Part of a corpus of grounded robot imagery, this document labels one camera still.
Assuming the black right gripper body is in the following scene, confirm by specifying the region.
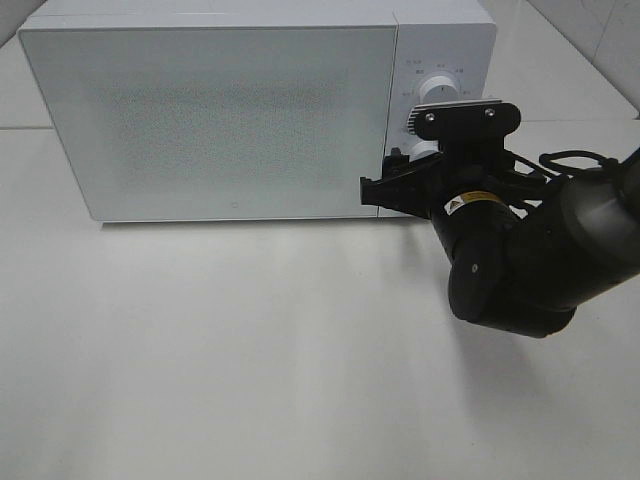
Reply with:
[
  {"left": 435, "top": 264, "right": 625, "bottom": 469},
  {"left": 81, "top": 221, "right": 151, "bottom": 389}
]
[{"left": 425, "top": 137, "right": 550, "bottom": 225}]

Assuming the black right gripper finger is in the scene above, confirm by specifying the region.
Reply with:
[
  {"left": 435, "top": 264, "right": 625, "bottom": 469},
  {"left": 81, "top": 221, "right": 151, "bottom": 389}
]
[
  {"left": 382, "top": 149, "right": 442, "bottom": 178},
  {"left": 359, "top": 161, "right": 440, "bottom": 220}
]

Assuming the white microwave door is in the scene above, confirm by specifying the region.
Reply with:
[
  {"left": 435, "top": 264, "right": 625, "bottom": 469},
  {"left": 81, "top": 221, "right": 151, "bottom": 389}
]
[{"left": 20, "top": 27, "right": 395, "bottom": 222}]

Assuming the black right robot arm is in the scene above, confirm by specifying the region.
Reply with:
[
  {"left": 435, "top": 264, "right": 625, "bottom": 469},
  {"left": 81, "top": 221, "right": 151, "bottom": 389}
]
[{"left": 360, "top": 139, "right": 639, "bottom": 338}]

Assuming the white microwave knob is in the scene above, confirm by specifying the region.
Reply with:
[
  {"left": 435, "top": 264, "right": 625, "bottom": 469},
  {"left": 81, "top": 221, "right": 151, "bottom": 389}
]
[
  {"left": 418, "top": 72, "right": 460, "bottom": 104},
  {"left": 409, "top": 140, "right": 439, "bottom": 162}
]

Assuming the white microwave oven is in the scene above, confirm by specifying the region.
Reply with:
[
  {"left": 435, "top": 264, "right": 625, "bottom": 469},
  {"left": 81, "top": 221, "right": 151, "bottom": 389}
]
[{"left": 18, "top": 1, "right": 497, "bottom": 223}]

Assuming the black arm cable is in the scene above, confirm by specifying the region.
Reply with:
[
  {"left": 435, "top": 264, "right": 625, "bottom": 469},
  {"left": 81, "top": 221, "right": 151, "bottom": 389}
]
[{"left": 537, "top": 150, "right": 624, "bottom": 179}]

